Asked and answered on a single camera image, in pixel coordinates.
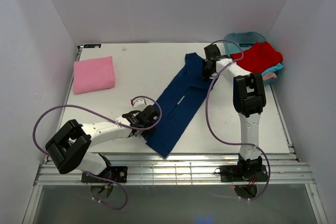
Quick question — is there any blue mickey t-shirt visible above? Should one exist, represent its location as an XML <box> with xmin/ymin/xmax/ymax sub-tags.
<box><xmin>143</xmin><ymin>53</ymin><xmax>211</xmax><ymax>158</ymax></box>

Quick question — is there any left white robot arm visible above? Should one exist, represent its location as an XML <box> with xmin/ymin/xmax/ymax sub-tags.
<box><xmin>45</xmin><ymin>104</ymin><xmax>161</xmax><ymax>182</ymax></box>

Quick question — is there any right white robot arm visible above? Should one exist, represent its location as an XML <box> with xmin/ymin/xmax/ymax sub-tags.
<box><xmin>203</xmin><ymin>44</ymin><xmax>267</xmax><ymax>181</ymax></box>

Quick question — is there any teal plastic basket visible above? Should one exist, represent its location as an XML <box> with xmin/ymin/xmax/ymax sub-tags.
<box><xmin>224</xmin><ymin>32</ymin><xmax>282</xmax><ymax>85</ymax></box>

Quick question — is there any red t-shirt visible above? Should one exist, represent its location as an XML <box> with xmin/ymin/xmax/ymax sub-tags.
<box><xmin>237</xmin><ymin>42</ymin><xmax>283</xmax><ymax>73</ymax></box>

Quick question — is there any light pink t-shirt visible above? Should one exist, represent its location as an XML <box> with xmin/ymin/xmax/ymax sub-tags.
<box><xmin>263</xmin><ymin>72</ymin><xmax>277</xmax><ymax>82</ymax></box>

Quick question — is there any folded pink t-shirt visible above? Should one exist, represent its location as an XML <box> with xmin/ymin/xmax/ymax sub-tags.
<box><xmin>73</xmin><ymin>56</ymin><xmax>115</xmax><ymax>95</ymax></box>

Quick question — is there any light blue t-shirt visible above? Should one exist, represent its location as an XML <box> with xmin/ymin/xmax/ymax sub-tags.
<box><xmin>261</xmin><ymin>63</ymin><xmax>284</xmax><ymax>76</ymax></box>

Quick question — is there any blue label sticker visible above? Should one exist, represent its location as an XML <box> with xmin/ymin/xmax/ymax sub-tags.
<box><xmin>83</xmin><ymin>44</ymin><xmax>101</xmax><ymax>48</ymax></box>

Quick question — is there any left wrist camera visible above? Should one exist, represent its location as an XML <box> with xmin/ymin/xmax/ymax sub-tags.
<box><xmin>131</xmin><ymin>98</ymin><xmax>146</xmax><ymax>111</ymax></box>

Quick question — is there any aluminium frame rail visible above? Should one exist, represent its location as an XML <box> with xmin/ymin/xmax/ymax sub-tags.
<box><xmin>33</xmin><ymin>152</ymin><xmax>316</xmax><ymax>187</ymax></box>

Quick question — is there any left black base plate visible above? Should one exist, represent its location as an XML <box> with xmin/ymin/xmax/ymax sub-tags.
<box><xmin>81</xmin><ymin>166</ymin><xmax>128</xmax><ymax>183</ymax></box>

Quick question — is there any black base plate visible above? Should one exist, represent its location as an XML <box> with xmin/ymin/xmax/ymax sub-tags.
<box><xmin>81</xmin><ymin>166</ymin><xmax>128</xmax><ymax>183</ymax></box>
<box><xmin>214</xmin><ymin>165</ymin><xmax>268</xmax><ymax>183</ymax></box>

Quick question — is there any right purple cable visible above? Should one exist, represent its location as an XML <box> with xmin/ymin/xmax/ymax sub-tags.
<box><xmin>205</xmin><ymin>39</ymin><xmax>271</xmax><ymax>200</ymax></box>

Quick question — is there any purple cable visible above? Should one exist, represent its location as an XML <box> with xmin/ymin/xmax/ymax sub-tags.
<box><xmin>33</xmin><ymin>95</ymin><xmax>163</xmax><ymax>210</ymax></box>
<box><xmin>205</xmin><ymin>39</ymin><xmax>271</xmax><ymax>200</ymax></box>

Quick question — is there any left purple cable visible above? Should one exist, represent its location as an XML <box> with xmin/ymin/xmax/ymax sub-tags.
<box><xmin>33</xmin><ymin>95</ymin><xmax>163</xmax><ymax>210</ymax></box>

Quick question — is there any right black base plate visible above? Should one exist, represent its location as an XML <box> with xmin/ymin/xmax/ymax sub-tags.
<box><xmin>214</xmin><ymin>165</ymin><xmax>268</xmax><ymax>183</ymax></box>

